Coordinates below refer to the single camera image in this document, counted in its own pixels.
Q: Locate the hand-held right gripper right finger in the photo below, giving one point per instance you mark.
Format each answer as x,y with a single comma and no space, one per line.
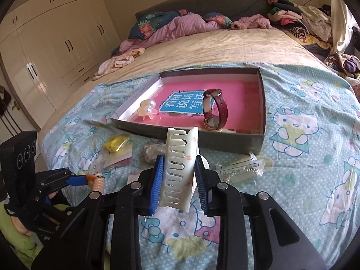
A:
201,185

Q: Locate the person's left hand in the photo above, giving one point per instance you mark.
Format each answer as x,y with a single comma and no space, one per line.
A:
22,230

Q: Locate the thin white stick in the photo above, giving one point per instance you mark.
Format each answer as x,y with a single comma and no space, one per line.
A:
97,122

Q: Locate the dark green headboard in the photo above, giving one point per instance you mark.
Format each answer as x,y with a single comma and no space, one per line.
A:
197,2

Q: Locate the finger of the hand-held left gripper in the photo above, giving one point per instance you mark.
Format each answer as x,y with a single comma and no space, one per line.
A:
53,175
53,188

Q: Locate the clear bag with red item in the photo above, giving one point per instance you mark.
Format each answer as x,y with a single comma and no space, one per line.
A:
118,160

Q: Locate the cream wardrobe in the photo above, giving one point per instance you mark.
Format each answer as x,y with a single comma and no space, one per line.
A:
56,39

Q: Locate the pile of clothes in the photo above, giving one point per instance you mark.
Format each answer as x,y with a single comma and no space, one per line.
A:
301,19

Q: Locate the clear bag with white label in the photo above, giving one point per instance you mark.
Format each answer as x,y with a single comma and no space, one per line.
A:
242,168

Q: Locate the person's left forearm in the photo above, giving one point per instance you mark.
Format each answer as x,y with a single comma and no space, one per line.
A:
14,250

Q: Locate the clear bagged item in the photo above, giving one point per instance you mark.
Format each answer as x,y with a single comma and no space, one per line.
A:
153,152

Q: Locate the pink book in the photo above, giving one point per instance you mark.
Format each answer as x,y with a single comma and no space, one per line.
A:
242,104

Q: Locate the yellow hoops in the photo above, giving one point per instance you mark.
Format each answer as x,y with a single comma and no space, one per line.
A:
115,143

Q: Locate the cartoon cat print sheet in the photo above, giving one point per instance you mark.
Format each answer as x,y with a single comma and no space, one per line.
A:
303,135

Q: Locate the pink fuzzy garment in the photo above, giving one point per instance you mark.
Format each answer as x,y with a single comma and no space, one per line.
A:
250,22

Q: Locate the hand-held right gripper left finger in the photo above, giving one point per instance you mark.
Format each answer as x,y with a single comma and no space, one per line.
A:
156,185

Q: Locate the cream curtain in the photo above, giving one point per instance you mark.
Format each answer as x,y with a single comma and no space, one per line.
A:
341,22

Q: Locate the dark floral pillow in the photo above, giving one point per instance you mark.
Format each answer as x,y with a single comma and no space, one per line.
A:
149,24
219,19

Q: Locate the beige bedspread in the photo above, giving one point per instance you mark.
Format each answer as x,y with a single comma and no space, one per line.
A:
225,47

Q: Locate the grey cardboard box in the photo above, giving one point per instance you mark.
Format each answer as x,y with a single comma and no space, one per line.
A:
225,143

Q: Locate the pink quilt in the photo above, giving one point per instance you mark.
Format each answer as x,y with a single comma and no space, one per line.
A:
180,29

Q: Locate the pink and white garment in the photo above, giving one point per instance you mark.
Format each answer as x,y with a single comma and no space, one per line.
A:
121,60

